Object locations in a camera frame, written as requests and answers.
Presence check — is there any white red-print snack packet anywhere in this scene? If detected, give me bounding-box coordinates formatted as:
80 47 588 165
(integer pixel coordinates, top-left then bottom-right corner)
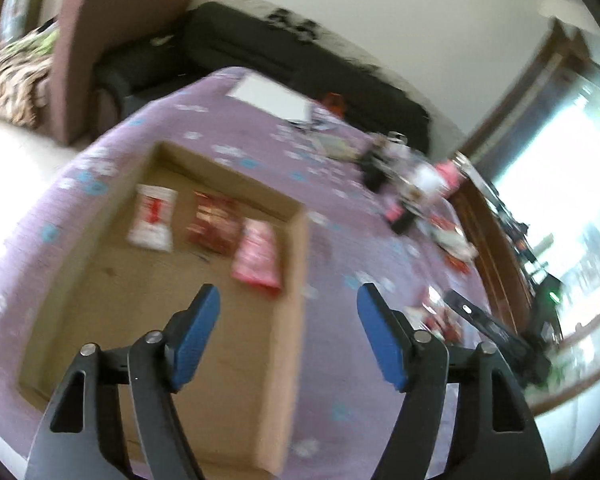
126 184 177 253

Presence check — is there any brown armchair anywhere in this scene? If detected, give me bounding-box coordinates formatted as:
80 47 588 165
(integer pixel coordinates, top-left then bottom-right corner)
50 0 196 146

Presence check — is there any black cup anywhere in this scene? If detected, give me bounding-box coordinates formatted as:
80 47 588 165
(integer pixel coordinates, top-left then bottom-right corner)
360 152 388 193

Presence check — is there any wooden window frame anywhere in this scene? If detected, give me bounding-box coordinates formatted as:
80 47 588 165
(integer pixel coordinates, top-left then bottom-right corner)
455 17 600 411

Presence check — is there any small dark red snack packet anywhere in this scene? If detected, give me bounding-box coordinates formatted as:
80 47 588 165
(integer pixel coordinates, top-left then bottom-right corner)
186 191 241 256

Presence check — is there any brown patterned blanket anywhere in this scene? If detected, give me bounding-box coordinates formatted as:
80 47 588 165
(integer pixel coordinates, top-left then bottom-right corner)
0 27 61 128

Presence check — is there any small pink snack packet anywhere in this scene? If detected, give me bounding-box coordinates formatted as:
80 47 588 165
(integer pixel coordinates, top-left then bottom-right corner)
230 217 282 295

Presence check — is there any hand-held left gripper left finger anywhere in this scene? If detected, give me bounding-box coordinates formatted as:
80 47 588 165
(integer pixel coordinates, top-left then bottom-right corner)
24 283 222 480

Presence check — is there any white bottle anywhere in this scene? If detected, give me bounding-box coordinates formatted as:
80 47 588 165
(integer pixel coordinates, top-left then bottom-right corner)
411 162 443 196

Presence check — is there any white paper sheet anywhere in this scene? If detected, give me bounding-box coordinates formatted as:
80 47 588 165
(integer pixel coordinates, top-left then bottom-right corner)
227 74 313 123

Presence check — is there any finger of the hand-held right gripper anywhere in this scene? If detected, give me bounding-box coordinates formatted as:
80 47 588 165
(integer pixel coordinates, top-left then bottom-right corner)
444 287 552 386

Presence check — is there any black cylinder container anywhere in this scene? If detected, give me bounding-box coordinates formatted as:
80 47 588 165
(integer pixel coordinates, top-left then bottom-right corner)
387 200 418 236

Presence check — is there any shallow cardboard box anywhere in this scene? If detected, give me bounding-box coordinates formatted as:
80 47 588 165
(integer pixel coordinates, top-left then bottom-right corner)
17 141 311 476

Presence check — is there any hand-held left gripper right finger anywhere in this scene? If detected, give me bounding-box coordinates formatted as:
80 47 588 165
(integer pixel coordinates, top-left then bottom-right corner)
356 282 552 480

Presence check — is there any black sofa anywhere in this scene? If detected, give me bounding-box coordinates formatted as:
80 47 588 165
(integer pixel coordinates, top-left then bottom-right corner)
95 1 431 153

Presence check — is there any pink bottle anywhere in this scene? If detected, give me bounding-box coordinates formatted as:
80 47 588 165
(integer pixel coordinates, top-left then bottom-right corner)
437 159 465 188

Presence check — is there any purple floral tablecloth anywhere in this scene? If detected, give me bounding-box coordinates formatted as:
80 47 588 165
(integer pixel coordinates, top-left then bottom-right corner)
0 66 496 480

